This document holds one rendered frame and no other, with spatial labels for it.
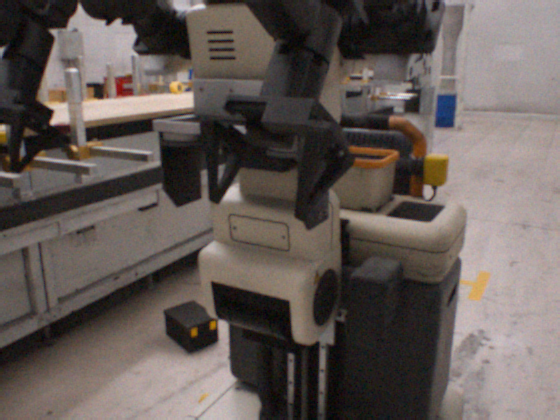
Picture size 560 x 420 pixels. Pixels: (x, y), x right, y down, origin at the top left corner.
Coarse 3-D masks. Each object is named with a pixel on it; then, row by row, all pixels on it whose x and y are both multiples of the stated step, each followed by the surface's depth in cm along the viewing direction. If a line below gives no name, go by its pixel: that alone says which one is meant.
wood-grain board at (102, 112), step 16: (160, 96) 333; (176, 96) 333; (192, 96) 333; (64, 112) 237; (96, 112) 237; (112, 112) 236; (128, 112) 236; (144, 112) 236; (160, 112) 243; (176, 112) 253
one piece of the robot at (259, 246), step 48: (192, 48) 87; (240, 48) 82; (336, 48) 76; (336, 96) 92; (240, 192) 94; (288, 192) 89; (240, 240) 93; (288, 240) 88; (336, 240) 93; (288, 288) 86; (336, 288) 96
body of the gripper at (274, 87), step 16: (272, 64) 48; (288, 64) 47; (304, 64) 47; (320, 64) 48; (272, 80) 48; (288, 80) 47; (304, 80) 47; (320, 80) 48; (240, 96) 48; (256, 96) 47; (272, 96) 47; (288, 96) 47; (304, 96) 47; (320, 96) 49; (240, 112) 49; (256, 112) 48; (320, 112) 45
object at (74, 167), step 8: (32, 160) 166; (40, 160) 164; (48, 160) 162; (56, 160) 162; (64, 160) 162; (48, 168) 163; (56, 168) 161; (64, 168) 159; (72, 168) 157; (80, 168) 155; (88, 168) 154; (96, 168) 156
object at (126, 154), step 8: (64, 144) 194; (96, 152) 186; (104, 152) 184; (112, 152) 182; (120, 152) 180; (128, 152) 178; (136, 152) 177; (144, 152) 176; (152, 152) 176; (136, 160) 177; (144, 160) 176; (152, 160) 177
